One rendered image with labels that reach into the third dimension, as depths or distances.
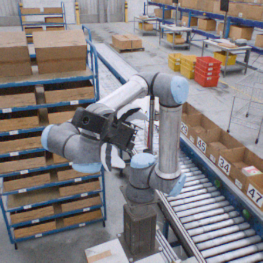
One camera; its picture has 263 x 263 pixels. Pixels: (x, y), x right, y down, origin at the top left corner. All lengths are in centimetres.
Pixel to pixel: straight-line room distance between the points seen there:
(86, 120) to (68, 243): 263
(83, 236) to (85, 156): 244
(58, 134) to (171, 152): 70
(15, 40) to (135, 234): 163
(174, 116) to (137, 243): 102
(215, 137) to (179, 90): 192
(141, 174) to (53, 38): 128
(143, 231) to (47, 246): 151
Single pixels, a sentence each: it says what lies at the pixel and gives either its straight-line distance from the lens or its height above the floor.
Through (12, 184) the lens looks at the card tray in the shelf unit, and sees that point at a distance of 280.
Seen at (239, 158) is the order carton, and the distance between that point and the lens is 289.
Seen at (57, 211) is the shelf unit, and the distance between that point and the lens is 309.
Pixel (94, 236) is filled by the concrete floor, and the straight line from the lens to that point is 325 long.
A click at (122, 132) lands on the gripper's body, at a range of 68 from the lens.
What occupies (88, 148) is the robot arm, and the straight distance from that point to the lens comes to 86.
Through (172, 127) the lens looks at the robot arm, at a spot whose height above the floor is 181.
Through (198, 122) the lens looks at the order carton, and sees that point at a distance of 344.
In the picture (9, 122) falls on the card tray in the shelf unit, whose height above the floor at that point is 141.
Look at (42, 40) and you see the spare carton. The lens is 234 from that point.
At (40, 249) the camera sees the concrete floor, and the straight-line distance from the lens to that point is 326.
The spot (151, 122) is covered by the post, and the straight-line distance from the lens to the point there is 244.
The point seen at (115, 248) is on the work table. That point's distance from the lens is 217.
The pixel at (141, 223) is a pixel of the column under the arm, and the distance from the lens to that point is 192.
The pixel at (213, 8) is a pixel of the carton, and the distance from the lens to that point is 1089.
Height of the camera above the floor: 244
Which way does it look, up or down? 29 degrees down
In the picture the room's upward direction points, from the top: straight up
